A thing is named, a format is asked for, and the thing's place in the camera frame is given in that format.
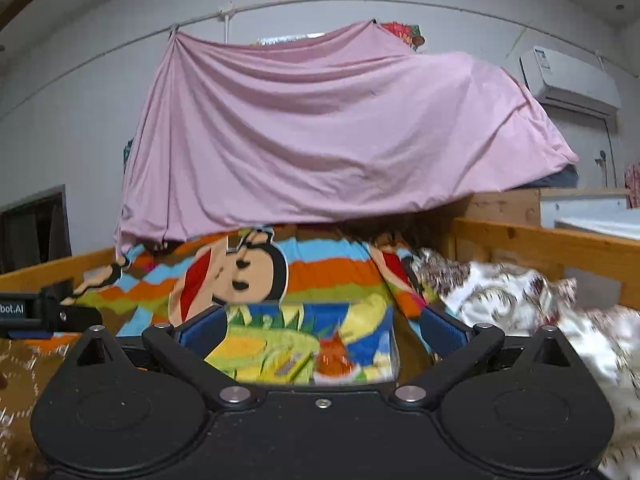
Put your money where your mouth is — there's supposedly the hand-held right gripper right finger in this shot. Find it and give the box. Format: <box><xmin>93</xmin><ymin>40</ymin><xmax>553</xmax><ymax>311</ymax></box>
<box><xmin>391</xmin><ymin>305</ymin><xmax>577</xmax><ymax>409</ymax></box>

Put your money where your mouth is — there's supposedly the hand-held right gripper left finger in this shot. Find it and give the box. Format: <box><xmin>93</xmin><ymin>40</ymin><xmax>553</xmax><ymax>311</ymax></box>
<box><xmin>75</xmin><ymin>304</ymin><xmax>255</xmax><ymax>409</ymax></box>

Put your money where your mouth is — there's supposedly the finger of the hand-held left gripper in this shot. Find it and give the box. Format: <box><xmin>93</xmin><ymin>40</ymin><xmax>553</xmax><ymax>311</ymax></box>
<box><xmin>61</xmin><ymin>305</ymin><xmax>104</xmax><ymax>333</ymax></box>

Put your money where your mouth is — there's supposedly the clear plastic container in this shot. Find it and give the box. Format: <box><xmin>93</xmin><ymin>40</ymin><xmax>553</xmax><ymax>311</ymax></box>
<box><xmin>205</xmin><ymin>304</ymin><xmax>402</xmax><ymax>387</ymax></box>

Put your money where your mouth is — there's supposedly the white floral quilt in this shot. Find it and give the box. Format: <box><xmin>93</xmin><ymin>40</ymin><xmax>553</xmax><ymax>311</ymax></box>
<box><xmin>410</xmin><ymin>247</ymin><xmax>640</xmax><ymax>480</ymax></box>

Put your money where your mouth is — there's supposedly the dark brown fuzzy cloth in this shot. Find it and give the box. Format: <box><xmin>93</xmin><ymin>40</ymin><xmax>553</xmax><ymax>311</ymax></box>
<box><xmin>345</xmin><ymin>212</ymin><xmax>451</xmax><ymax>261</ymax></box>

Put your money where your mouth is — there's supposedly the colourful cartoon printed blanket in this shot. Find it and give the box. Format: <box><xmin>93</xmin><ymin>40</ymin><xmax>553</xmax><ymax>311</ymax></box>
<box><xmin>0</xmin><ymin>225</ymin><xmax>441</xmax><ymax>480</ymax></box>

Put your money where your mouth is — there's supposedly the wooden cabinet panel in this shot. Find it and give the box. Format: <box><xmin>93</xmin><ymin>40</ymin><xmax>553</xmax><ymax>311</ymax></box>
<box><xmin>450</xmin><ymin>191</ymin><xmax>542</xmax><ymax>228</ymax></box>

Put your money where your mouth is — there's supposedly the dark blue cloth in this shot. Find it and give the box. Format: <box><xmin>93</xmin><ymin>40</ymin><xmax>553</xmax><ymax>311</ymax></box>
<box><xmin>520</xmin><ymin>164</ymin><xmax>580</xmax><ymax>192</ymax></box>

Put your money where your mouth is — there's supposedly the white cabinet top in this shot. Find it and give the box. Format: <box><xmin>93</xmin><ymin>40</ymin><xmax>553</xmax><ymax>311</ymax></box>
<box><xmin>540</xmin><ymin>190</ymin><xmax>640</xmax><ymax>241</ymax></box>

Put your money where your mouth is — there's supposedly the pink bed sheet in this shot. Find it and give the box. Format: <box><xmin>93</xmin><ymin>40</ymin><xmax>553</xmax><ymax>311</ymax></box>
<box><xmin>114</xmin><ymin>20</ymin><xmax>581</xmax><ymax>257</ymax></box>

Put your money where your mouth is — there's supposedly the grey door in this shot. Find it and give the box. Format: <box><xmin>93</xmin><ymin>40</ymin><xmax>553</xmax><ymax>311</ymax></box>
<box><xmin>540</xmin><ymin>102</ymin><xmax>617</xmax><ymax>192</ymax></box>

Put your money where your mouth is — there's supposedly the red patterned cloth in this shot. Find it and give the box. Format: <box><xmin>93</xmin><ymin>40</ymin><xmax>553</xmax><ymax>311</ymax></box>
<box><xmin>623</xmin><ymin>160</ymin><xmax>640</xmax><ymax>210</ymax></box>

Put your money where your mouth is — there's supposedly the white air conditioner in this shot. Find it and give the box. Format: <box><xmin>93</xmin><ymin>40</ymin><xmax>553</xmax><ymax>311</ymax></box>
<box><xmin>519</xmin><ymin>46</ymin><xmax>622</xmax><ymax>117</ymax></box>

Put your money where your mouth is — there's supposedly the red floral cloth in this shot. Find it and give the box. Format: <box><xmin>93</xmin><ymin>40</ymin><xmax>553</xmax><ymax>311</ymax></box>
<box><xmin>380</xmin><ymin>20</ymin><xmax>427</xmax><ymax>52</ymax></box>

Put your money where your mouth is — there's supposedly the white curtain rod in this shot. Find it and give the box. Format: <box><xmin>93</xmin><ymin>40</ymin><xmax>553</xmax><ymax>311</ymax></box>
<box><xmin>170</xmin><ymin>4</ymin><xmax>381</xmax><ymax>31</ymax></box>

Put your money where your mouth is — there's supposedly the wooden bed frame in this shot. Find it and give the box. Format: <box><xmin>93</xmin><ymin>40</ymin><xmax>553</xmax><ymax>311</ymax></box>
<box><xmin>0</xmin><ymin>217</ymin><xmax>640</xmax><ymax>311</ymax></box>

